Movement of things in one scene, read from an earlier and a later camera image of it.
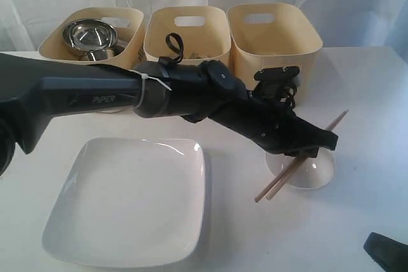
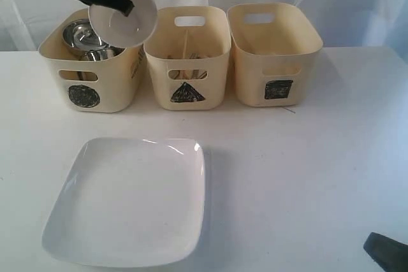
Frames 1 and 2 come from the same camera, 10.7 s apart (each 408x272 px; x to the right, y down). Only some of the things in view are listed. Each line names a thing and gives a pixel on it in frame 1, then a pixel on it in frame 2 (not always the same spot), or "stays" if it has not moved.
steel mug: (102, 54) stays
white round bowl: (317, 171) to (117, 29)
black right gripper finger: (390, 255) stays
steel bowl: (90, 34) stays
